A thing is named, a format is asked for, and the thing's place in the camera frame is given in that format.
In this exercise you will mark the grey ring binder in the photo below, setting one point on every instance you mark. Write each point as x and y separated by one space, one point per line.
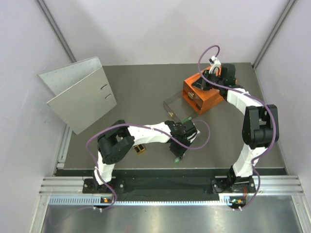
82 93

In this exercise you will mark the grey slotted cable duct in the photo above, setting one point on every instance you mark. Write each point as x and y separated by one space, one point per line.
88 200

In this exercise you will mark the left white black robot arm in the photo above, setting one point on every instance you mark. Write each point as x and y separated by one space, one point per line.
113 145

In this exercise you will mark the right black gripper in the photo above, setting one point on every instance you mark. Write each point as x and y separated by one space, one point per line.
205 79

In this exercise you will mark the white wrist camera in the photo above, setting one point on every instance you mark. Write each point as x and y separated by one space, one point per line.
193 136
215 62

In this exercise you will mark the black gold eyeshadow palette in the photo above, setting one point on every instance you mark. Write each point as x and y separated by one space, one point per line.
139 148

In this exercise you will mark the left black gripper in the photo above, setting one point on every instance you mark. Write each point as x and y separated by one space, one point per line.
177 152

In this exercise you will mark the clear drawer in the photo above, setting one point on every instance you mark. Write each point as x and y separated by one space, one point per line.
193 99
178 108

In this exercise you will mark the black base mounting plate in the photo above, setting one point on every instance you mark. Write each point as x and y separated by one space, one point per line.
139 184

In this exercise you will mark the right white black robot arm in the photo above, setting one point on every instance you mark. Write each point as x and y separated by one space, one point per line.
260 126

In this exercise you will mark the aluminium rail frame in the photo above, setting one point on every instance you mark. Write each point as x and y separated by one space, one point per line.
278 207

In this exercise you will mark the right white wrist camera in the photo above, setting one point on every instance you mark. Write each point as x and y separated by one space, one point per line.
215 62

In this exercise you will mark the orange drawer box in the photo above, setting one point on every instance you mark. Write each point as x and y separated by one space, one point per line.
209 98

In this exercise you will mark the green tube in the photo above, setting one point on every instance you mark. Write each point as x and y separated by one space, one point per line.
177 160
189 118

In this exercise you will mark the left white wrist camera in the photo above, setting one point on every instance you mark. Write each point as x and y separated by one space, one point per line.
193 136

